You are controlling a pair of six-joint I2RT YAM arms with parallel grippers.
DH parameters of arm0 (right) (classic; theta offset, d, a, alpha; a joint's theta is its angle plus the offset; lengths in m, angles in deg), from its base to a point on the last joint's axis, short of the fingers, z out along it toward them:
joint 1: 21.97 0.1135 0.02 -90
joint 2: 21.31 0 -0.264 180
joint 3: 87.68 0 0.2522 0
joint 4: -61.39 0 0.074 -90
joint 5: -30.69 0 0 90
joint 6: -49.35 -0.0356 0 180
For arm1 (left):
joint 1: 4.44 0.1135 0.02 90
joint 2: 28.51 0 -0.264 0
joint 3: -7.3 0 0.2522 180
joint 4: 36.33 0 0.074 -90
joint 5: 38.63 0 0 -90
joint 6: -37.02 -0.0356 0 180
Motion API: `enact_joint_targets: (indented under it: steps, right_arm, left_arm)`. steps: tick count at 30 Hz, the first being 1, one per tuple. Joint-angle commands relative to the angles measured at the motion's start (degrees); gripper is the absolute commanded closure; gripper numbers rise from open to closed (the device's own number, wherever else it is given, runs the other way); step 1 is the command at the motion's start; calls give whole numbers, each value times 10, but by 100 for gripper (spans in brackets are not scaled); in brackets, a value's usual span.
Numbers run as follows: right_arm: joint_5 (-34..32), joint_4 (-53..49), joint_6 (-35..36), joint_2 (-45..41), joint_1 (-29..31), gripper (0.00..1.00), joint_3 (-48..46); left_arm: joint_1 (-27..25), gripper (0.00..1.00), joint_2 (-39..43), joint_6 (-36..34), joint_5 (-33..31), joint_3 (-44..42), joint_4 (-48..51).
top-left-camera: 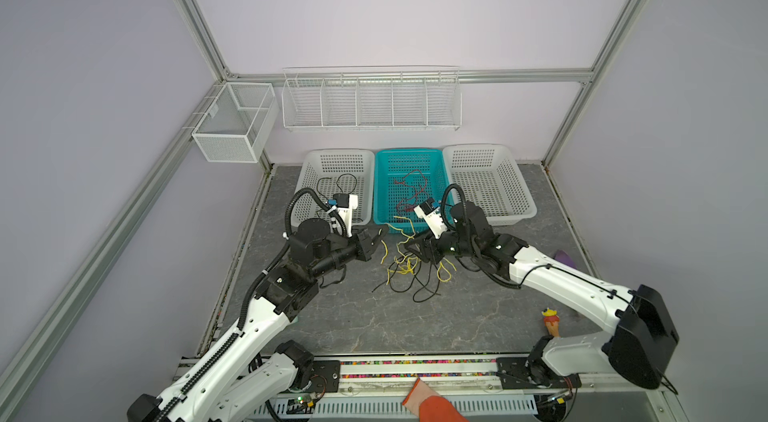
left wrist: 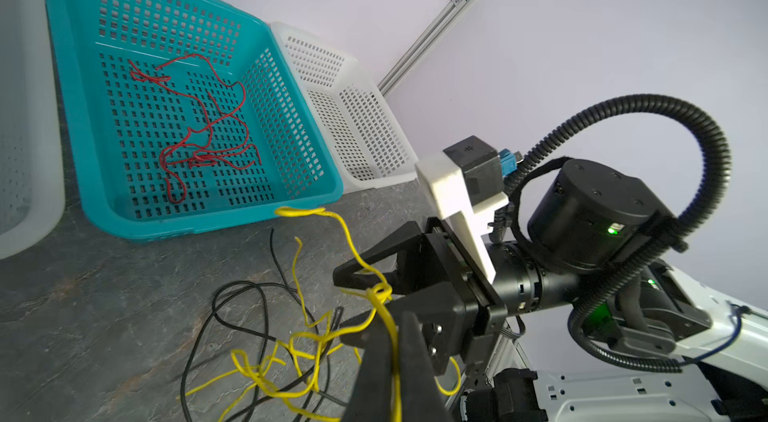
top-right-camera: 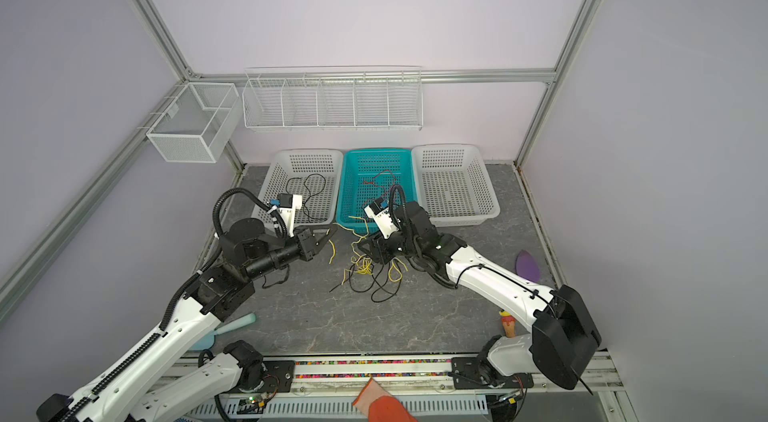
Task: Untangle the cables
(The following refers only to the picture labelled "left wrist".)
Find white plastic basket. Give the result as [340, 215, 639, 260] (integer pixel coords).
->
[270, 22, 417, 193]
[1, 0, 65, 258]

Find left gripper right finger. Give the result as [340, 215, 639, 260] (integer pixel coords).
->
[398, 312, 451, 422]

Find teal plastic basket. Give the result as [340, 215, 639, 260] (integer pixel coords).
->
[45, 0, 343, 241]

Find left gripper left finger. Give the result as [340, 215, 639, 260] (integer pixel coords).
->
[341, 318, 394, 422]

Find red yellow black cables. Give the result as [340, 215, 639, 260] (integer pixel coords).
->
[176, 205, 463, 422]

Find right white plastic basket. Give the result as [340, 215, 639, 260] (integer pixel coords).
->
[270, 22, 417, 193]

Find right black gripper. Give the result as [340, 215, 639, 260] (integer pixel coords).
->
[332, 157, 679, 375]

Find left white plastic basket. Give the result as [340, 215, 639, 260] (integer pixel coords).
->
[1, 0, 65, 258]

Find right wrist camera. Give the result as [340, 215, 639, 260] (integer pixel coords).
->
[415, 135, 522, 283]

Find red cable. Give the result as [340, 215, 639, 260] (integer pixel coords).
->
[127, 52, 262, 205]

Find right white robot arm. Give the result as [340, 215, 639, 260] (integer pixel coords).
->
[333, 94, 767, 421]

